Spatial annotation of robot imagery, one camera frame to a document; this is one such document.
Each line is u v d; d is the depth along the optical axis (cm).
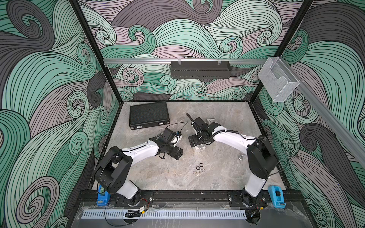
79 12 73
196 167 84
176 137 74
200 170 83
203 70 95
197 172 83
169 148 74
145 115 104
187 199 74
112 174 43
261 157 46
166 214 70
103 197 72
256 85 112
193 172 83
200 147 88
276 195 71
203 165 86
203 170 83
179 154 79
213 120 104
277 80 78
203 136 67
